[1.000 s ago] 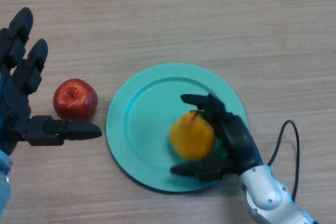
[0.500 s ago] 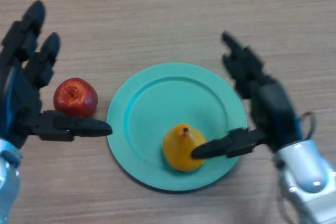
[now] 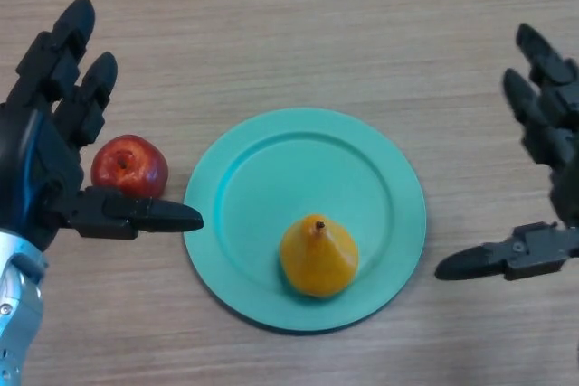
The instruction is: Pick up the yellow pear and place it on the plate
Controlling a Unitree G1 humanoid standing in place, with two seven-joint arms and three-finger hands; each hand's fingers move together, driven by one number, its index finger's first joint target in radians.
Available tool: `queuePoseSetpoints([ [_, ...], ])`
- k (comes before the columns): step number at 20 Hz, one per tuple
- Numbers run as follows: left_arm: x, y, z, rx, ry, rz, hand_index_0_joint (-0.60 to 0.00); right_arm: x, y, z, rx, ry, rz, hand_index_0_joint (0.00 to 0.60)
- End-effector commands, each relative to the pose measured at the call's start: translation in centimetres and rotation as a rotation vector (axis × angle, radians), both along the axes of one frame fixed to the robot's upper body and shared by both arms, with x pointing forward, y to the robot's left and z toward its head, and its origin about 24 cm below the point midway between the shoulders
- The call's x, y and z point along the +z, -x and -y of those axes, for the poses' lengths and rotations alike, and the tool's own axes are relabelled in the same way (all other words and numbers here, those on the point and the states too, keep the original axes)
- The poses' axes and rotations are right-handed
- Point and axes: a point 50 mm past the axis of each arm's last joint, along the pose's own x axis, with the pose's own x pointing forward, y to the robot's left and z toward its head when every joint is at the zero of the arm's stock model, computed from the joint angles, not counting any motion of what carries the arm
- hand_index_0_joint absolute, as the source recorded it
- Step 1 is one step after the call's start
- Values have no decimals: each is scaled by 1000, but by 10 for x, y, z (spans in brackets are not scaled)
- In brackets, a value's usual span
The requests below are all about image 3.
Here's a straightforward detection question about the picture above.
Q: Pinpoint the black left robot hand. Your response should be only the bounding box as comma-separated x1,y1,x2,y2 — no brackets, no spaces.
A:
0,0,204,252

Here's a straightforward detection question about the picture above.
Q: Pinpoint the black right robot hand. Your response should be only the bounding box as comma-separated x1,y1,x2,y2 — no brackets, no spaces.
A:
433,23,579,282

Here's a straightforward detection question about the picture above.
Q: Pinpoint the yellow pear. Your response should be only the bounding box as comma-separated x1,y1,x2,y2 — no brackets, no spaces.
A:
279,213,360,299

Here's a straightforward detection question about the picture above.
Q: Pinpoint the green round plate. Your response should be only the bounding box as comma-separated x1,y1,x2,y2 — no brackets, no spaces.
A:
184,108,428,332

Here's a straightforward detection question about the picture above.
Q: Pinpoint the red apple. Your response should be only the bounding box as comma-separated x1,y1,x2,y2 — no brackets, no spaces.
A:
90,134,170,198

